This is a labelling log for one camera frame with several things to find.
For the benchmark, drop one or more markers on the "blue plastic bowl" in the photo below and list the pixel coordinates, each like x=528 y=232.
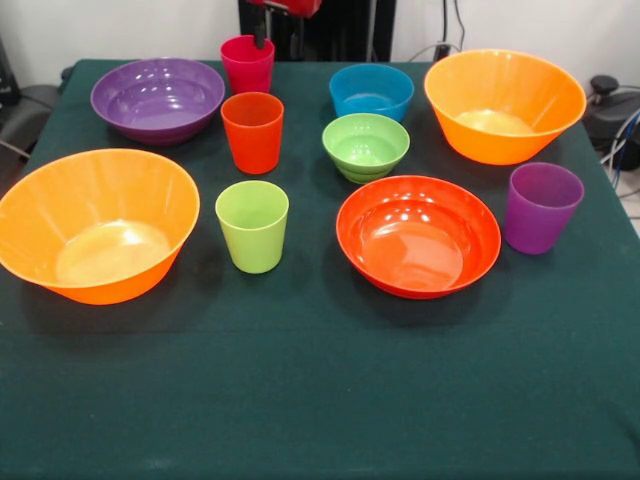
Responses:
x=370 y=95

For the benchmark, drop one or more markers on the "purple plastic cup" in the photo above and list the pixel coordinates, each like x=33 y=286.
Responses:
x=542 y=215

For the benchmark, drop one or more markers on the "pink plastic cup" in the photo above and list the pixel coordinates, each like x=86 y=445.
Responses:
x=247 y=75

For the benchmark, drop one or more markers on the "large orange plastic bowl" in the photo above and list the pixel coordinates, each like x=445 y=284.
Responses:
x=500 y=100
x=95 y=225

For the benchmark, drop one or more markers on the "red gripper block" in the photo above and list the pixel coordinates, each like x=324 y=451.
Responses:
x=300 y=6

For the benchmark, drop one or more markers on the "purple plastic bowl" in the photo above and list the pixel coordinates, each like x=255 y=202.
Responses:
x=157 y=110

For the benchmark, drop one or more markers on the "red plastic bowl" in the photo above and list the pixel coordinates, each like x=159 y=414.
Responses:
x=417 y=240

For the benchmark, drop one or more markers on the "green plastic bowl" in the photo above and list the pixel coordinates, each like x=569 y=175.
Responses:
x=365 y=145

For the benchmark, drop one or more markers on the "dark green table cloth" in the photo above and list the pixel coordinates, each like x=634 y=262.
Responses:
x=320 y=375

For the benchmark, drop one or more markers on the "red plastic cup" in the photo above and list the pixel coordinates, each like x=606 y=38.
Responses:
x=252 y=140

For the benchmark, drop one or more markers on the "green plastic cup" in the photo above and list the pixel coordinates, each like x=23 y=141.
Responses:
x=252 y=235

